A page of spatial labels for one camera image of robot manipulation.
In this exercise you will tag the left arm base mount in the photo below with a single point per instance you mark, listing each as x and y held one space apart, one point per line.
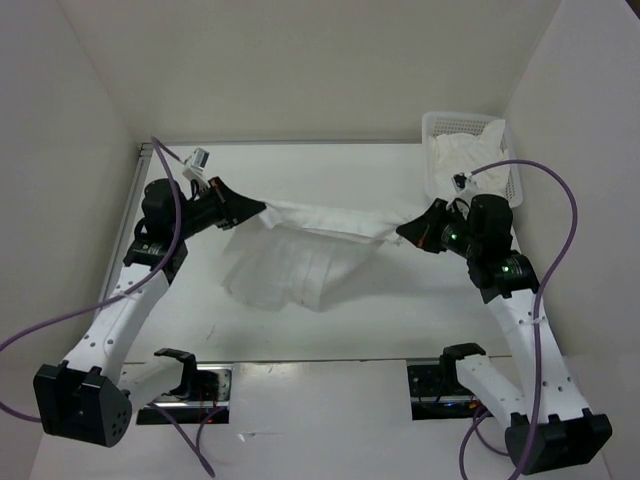
200 390

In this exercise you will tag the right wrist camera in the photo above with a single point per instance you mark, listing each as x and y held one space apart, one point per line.
464 185

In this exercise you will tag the white perforated plastic basket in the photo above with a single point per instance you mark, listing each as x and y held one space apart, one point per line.
437 123

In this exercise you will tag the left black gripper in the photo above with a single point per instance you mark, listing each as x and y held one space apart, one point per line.
232 207

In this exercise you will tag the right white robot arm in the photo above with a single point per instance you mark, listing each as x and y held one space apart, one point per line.
548 424

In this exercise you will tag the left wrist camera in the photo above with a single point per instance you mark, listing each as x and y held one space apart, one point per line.
194 167

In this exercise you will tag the white pleated skirt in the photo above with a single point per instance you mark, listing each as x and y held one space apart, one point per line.
296 253

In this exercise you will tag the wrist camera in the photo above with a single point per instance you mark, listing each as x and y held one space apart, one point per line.
194 167
464 185

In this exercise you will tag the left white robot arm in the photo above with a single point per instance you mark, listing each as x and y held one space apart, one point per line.
87 396

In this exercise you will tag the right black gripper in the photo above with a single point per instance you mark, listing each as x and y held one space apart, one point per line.
423 229

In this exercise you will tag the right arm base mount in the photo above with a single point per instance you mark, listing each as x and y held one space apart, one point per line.
435 393

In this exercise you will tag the white skirts in basket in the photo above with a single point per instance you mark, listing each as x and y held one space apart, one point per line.
464 153

